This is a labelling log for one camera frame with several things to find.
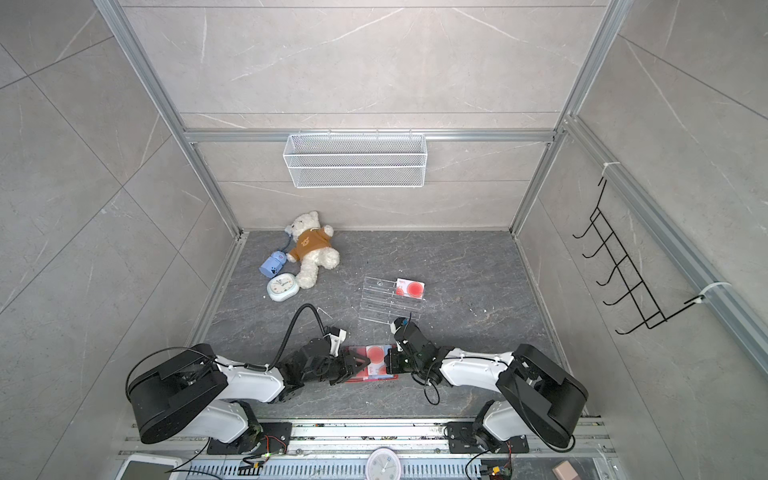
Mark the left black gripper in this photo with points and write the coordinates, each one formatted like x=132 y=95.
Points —
x=351 y=363

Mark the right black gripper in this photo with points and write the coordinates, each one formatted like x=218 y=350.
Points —
x=392 y=361

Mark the red leather card holder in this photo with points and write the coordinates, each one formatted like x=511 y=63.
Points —
x=362 y=376

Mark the clear acrylic card stand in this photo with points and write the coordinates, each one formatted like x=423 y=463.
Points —
x=381 y=304

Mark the pink white credit card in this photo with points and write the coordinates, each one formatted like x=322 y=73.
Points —
x=409 y=288
x=377 y=355

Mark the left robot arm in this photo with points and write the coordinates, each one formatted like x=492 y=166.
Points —
x=198 y=393

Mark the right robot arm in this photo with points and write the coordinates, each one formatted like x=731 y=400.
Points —
x=539 y=397

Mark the white round clock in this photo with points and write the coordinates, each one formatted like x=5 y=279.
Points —
x=383 y=464

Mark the light blue alarm clock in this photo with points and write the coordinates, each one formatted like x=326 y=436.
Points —
x=282 y=287

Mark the white teddy bear orange shirt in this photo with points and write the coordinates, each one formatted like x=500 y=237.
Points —
x=312 y=248

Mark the blue small bottle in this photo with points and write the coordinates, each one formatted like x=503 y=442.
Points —
x=273 y=265

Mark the pink block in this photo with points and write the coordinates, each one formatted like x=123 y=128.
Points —
x=565 y=471

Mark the white tablet device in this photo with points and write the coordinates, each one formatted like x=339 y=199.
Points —
x=141 y=466

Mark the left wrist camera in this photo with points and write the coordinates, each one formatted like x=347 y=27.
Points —
x=335 y=337

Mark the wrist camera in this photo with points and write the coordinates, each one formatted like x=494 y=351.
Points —
x=398 y=323
x=335 y=337

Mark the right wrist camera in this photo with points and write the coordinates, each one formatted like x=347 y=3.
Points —
x=398 y=323

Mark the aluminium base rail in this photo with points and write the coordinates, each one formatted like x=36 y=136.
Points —
x=339 y=449

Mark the white wire mesh basket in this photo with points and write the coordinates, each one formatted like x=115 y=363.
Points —
x=356 y=160

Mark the black wire hook rack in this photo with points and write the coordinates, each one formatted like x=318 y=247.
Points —
x=625 y=272

